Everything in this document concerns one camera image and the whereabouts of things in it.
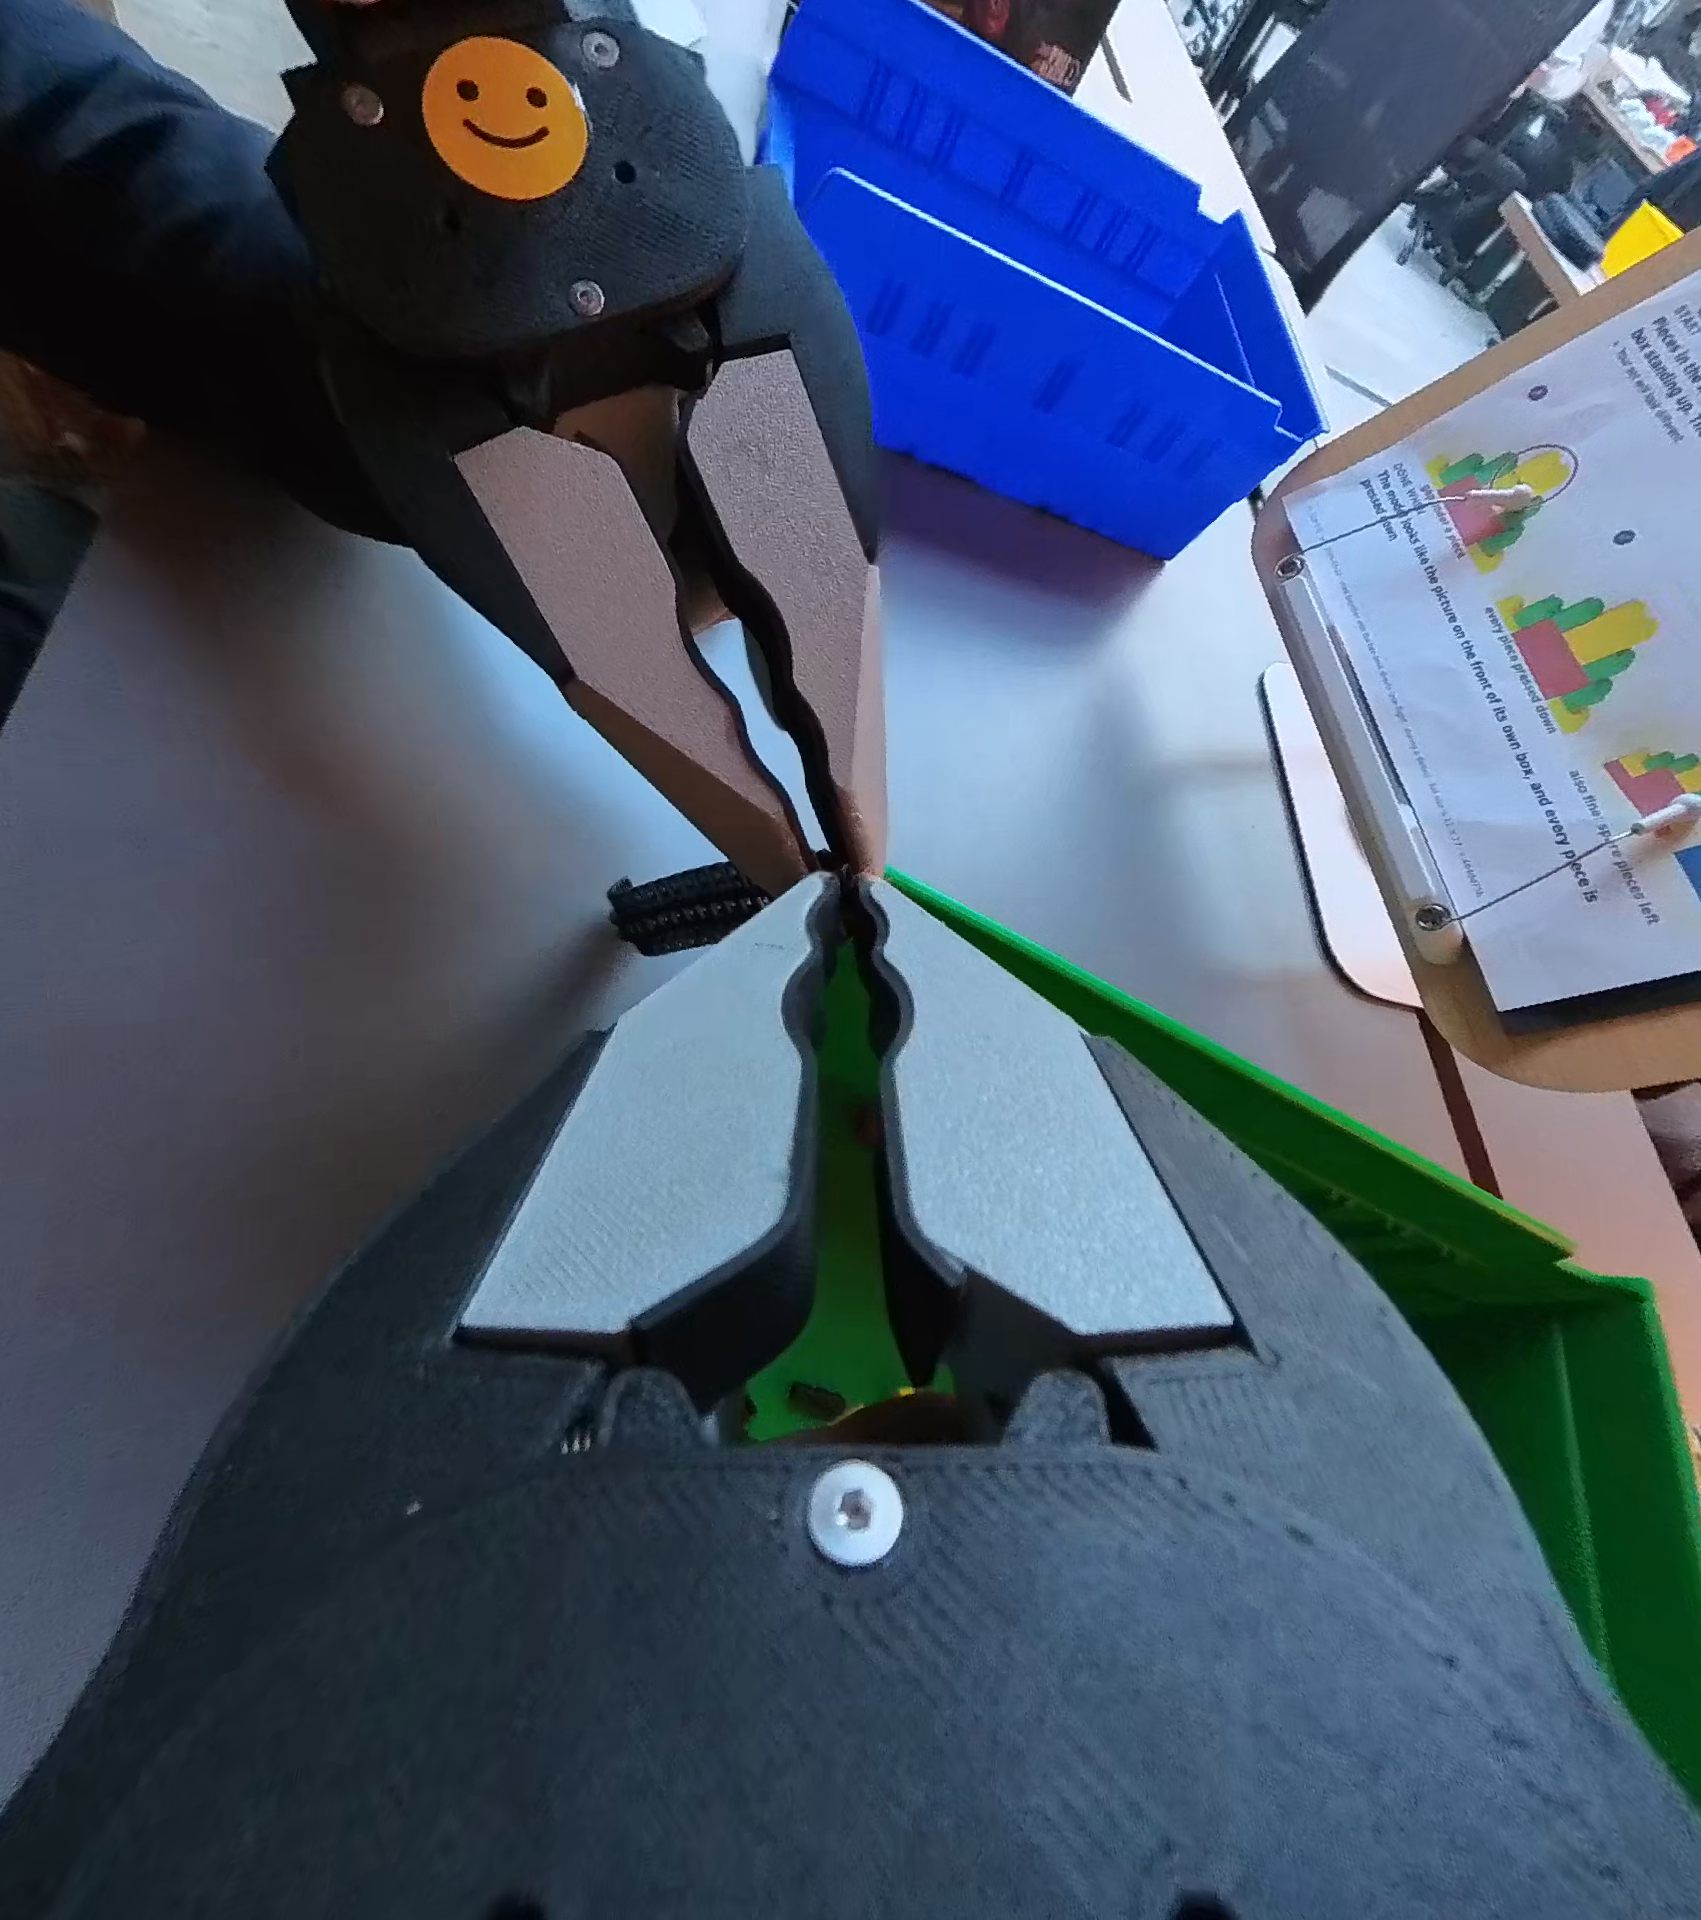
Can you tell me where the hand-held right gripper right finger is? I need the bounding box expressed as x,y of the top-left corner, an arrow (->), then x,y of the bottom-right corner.
855,879 -> 1241,1438

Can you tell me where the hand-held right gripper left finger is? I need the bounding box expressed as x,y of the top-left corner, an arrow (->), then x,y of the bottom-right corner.
456,874 -> 853,1416

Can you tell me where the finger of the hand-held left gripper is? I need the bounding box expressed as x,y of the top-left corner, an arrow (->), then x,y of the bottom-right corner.
681,344 -> 890,884
454,424 -> 818,899

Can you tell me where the black lego tread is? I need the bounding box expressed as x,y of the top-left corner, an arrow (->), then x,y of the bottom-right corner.
606,863 -> 776,959

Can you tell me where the green plastic bin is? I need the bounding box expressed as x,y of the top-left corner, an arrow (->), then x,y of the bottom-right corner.
736,866 -> 1701,1920

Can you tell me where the person's left forearm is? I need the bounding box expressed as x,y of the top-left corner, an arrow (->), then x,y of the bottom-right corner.
0,0 -> 387,542

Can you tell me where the dark lego set box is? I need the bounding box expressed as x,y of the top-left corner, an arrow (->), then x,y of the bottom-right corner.
924,0 -> 1122,97

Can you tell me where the blue plastic bin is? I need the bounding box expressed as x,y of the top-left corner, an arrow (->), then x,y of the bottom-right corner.
761,0 -> 1329,561

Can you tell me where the white stand base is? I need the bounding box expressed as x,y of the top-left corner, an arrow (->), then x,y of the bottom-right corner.
1262,665 -> 1430,1011

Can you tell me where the wooden document stand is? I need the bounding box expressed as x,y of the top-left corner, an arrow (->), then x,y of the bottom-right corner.
1252,194 -> 1701,1094

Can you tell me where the black mesh office chair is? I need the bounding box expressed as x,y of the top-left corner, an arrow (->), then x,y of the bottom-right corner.
1225,0 -> 1603,310

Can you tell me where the printed instruction sheet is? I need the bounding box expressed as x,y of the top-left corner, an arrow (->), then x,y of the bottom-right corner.
1282,217 -> 1701,1015

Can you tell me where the yellow storage box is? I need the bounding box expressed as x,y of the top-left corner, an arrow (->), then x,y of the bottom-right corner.
1602,202 -> 1685,281

